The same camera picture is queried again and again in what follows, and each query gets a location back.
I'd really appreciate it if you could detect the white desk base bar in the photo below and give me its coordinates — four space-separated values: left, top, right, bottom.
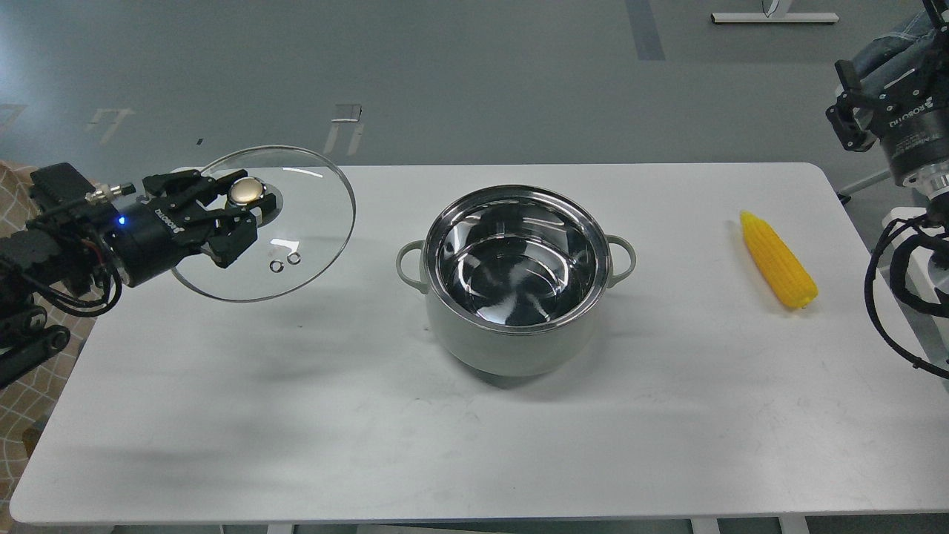
710 1 840 26

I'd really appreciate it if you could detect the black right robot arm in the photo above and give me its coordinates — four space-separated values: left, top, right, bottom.
826 1 948 379

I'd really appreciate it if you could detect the white table leg frame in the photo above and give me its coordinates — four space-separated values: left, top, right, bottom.
835 169 891 204

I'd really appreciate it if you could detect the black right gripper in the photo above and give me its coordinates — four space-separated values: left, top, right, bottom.
826 1 948 187

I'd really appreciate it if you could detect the blue denim clothing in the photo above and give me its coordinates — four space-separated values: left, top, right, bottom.
852 10 938 94

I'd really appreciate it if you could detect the glass pot lid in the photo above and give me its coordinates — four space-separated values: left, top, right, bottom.
172 145 356 302

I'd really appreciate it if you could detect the beige checkered cloth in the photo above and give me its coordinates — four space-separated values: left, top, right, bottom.
0 159 101 534

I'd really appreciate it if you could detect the grey-green cooking pot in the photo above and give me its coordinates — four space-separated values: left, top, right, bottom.
394 185 638 378

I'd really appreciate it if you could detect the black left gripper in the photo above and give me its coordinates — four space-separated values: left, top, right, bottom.
105 169 277 287

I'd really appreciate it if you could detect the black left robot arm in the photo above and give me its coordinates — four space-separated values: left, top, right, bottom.
1 163 282 386

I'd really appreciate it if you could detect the yellow corn cob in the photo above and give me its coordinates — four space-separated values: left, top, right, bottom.
739 211 819 309

